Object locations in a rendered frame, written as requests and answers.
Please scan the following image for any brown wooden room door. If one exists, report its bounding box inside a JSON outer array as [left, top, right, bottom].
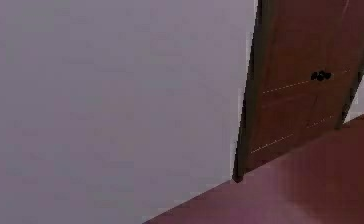
[[232, 0, 364, 183]]

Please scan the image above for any black door handle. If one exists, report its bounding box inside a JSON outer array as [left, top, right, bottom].
[[310, 69, 333, 82]]

